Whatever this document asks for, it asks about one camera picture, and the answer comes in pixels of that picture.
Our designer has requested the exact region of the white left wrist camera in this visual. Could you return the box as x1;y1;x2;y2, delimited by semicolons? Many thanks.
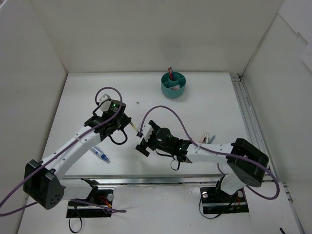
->
99;94;111;109

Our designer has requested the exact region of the white blue correction tape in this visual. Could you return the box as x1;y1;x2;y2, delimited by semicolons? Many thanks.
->
90;146;110;163

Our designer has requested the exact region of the yellow transparent pen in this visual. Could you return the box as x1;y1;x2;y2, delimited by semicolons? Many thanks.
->
130;122;138;134

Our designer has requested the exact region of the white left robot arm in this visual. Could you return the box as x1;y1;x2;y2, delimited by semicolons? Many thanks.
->
23;100;131;210

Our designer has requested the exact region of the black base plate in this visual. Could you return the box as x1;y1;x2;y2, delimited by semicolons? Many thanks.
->
66;189;114;218
199;187;249;219

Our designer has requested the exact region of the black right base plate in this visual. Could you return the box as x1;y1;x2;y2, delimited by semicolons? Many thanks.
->
199;187;249;219

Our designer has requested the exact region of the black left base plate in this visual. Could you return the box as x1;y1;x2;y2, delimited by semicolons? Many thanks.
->
66;189;114;218

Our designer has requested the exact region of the red gel pen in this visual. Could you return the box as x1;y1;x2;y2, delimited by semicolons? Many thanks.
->
168;67;173;80

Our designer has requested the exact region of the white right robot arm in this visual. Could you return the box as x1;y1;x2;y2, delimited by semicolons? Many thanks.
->
136;120;269;201

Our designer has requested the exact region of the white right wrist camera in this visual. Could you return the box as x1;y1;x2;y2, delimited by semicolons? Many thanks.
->
136;122;153;142

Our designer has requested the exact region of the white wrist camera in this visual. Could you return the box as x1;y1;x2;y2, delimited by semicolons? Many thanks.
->
99;94;111;109
136;122;153;142

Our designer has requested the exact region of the aluminium front rail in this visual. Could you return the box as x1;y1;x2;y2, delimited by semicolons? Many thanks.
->
62;174;222;186

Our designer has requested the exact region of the teal round compartment organizer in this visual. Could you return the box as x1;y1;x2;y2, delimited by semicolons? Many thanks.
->
160;72;186;98

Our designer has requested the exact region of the light blue pen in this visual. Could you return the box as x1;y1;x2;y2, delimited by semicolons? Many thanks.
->
208;135;215;144

